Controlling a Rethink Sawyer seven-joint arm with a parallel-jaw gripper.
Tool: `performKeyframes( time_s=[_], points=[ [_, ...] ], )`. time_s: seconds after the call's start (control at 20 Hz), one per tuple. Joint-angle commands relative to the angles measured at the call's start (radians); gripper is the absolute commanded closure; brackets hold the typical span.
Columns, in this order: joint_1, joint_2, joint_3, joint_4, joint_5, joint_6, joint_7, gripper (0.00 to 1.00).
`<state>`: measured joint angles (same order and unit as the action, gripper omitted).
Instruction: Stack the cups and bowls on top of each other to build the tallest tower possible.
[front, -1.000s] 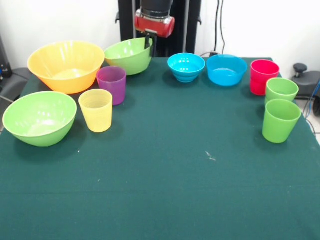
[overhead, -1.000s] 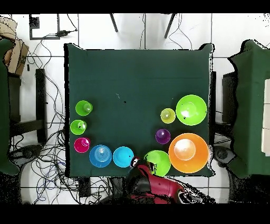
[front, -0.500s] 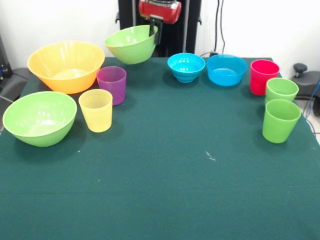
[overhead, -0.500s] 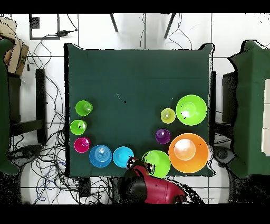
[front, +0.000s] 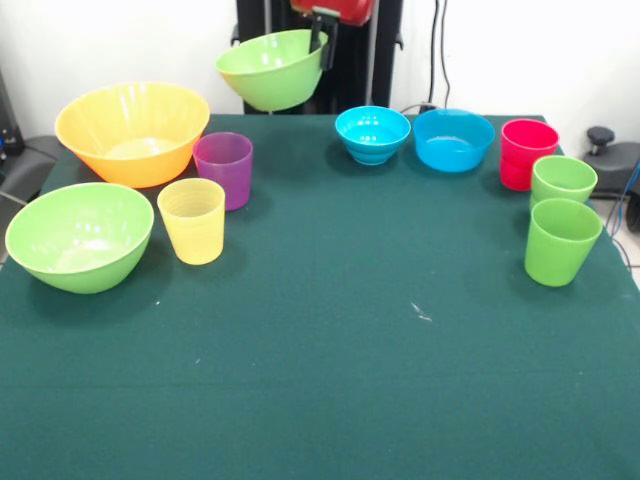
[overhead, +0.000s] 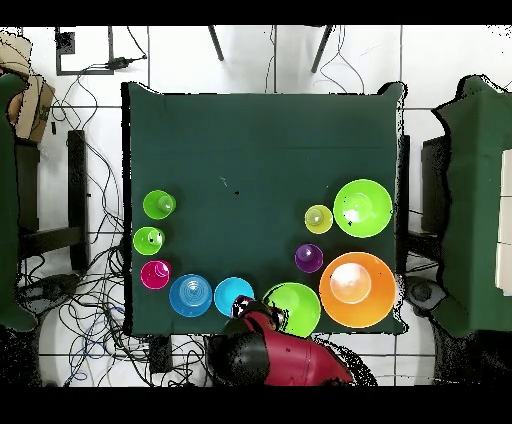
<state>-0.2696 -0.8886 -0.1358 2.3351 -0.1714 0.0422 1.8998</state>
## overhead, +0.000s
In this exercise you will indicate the ribbed cyan plastic bowl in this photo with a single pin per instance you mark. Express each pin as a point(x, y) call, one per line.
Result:
point(228, 294)

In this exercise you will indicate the black tripod leg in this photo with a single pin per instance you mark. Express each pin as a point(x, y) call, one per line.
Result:
point(216, 43)
point(322, 48)

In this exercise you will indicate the brown cardboard box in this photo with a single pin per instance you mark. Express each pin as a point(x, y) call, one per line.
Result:
point(32, 108)

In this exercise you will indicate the black square floor frame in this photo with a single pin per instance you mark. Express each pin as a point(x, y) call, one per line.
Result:
point(64, 44)

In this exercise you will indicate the black power adapter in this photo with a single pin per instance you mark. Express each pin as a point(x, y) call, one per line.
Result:
point(120, 62)

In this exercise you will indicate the green plastic bowl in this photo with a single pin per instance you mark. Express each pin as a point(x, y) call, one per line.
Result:
point(362, 208)
point(300, 308)

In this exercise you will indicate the black bench frame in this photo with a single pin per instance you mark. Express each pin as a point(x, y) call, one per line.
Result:
point(76, 200)

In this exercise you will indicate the translucent blue plastic bowl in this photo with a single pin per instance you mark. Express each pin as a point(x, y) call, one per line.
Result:
point(190, 298)

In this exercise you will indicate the red plastic cup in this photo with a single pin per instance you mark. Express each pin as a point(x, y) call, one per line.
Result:
point(152, 276)

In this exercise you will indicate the green plastic cup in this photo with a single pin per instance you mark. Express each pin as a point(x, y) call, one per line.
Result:
point(154, 206)
point(144, 242)

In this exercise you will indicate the dark green table cloth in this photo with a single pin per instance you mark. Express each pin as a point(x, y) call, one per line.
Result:
point(240, 140)

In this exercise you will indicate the black stand base with knob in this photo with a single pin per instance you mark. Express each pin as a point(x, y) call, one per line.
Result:
point(48, 290)

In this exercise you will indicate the large orange plastic bowl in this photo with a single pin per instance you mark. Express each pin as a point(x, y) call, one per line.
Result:
point(360, 296)

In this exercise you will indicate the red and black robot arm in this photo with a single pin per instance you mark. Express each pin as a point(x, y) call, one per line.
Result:
point(296, 360)

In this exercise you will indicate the yellow plastic cup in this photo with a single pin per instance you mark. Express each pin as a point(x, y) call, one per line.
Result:
point(318, 220)

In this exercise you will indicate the purple plastic cup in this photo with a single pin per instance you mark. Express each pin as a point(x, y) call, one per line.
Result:
point(308, 259)

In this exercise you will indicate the green-clothed side table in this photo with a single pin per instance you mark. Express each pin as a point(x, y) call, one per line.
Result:
point(472, 200)
point(8, 200)

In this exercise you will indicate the white boxes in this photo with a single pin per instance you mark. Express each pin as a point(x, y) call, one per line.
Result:
point(506, 220)

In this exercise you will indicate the black power strip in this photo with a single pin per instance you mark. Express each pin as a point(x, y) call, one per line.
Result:
point(160, 354)

